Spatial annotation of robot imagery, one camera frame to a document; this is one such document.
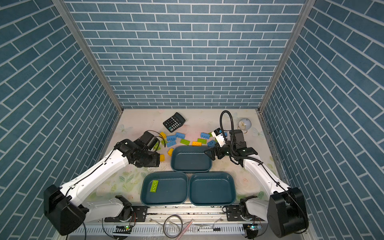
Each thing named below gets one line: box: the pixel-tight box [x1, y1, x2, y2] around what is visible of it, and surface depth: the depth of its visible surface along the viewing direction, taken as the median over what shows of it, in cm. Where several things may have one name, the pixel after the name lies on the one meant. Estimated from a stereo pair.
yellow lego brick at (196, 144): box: [192, 141, 203, 147], surface depth 101 cm
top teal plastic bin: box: [170, 145, 213, 173], surface depth 93 cm
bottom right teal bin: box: [188, 171, 237, 206], surface depth 82 cm
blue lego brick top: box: [175, 132, 186, 139], surface depth 104 cm
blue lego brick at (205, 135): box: [200, 132, 211, 140], surface depth 104 cm
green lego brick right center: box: [197, 138, 208, 144], surface depth 104 cm
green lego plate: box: [150, 180, 159, 193], surface depth 84 cm
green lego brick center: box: [180, 139, 191, 146], surface depth 104 cm
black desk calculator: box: [162, 112, 186, 133], surface depth 112 cm
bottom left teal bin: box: [140, 171, 189, 206], surface depth 82 cm
